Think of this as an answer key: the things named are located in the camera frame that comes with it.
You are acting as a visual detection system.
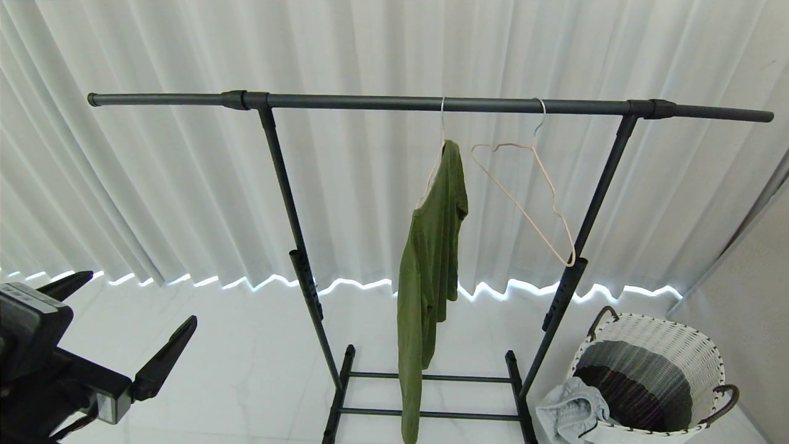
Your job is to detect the green printed shirt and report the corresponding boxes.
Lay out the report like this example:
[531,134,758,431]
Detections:
[396,139,469,444]

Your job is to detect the pale grey shorts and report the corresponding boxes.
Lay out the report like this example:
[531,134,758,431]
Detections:
[535,376,617,444]

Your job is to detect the white curtain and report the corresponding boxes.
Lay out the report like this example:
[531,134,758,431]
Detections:
[0,0,789,303]

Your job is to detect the white laundry basket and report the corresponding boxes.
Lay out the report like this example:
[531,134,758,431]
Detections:
[567,305,740,444]

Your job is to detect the pink clothes hanger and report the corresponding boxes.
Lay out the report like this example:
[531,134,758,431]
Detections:
[472,99,577,268]
[416,97,448,210]

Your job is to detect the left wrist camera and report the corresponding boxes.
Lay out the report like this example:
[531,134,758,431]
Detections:
[0,282,75,386]

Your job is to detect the black clothes rack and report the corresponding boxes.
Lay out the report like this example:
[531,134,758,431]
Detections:
[88,91,774,444]

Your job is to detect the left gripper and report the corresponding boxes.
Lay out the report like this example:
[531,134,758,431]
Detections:
[37,270,198,426]

